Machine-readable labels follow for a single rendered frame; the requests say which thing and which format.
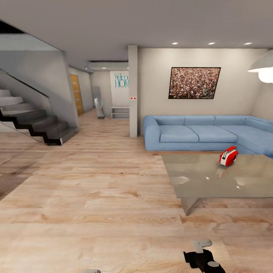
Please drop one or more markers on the picture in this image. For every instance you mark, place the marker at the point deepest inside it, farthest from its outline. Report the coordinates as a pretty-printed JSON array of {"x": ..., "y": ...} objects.
[{"x": 193, "y": 82}]

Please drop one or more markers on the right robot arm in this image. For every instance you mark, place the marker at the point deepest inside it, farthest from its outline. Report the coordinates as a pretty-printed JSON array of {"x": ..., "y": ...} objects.
[{"x": 203, "y": 258}]

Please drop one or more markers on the stairs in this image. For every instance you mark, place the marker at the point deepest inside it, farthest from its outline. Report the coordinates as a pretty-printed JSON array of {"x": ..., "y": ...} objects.
[{"x": 23, "y": 108}]

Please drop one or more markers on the room light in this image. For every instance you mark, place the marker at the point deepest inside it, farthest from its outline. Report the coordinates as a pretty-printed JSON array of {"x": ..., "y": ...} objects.
[{"x": 264, "y": 61}]

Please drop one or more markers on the sofa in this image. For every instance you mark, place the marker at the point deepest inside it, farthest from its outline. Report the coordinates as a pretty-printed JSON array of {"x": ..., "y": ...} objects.
[{"x": 208, "y": 133}]

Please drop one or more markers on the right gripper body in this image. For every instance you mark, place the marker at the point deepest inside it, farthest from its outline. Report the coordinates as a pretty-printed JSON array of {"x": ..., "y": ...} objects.
[{"x": 195, "y": 258}]

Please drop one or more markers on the radio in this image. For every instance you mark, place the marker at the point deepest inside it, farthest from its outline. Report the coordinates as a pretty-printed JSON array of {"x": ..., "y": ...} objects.
[{"x": 229, "y": 156}]

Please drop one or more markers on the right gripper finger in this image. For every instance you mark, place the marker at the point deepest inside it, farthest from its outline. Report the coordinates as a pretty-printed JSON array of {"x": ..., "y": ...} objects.
[{"x": 186, "y": 257}]

